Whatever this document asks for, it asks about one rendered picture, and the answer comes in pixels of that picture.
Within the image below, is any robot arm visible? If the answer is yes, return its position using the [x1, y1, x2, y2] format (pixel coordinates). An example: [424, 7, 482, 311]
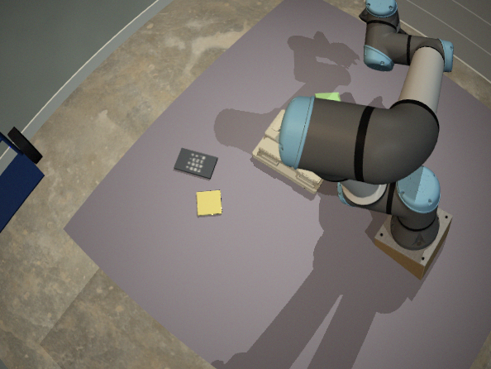
[279, 0, 454, 251]

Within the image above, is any dark grey keypad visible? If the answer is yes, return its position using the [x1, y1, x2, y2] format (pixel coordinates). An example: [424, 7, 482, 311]
[174, 148, 218, 179]

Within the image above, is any yellow sticky note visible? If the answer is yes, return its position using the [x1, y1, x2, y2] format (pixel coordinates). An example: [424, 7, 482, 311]
[197, 190, 222, 216]

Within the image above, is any green sticky note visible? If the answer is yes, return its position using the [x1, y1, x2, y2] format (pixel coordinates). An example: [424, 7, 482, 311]
[315, 93, 341, 101]

